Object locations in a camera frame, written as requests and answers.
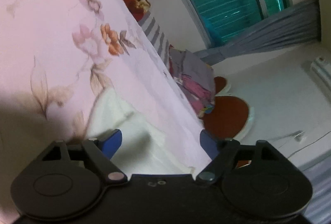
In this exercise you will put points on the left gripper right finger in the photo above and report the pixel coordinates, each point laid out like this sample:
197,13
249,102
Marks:
222,153

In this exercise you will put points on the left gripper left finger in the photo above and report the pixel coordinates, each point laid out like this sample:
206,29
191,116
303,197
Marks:
100,151

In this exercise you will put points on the grey right curtain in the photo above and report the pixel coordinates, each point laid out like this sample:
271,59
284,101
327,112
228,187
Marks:
297,24

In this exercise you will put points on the white knitted garment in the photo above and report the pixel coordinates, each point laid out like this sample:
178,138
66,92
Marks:
143,149

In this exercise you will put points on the pink floral bedsheet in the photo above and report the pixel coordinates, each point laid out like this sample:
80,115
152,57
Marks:
57,57

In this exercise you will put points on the red heart headboard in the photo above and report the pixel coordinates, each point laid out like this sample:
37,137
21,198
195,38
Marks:
231,116

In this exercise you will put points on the grey striped pillow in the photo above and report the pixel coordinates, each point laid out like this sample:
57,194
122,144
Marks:
156,36

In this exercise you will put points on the stack of folded clothes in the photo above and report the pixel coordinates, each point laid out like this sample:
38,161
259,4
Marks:
195,78

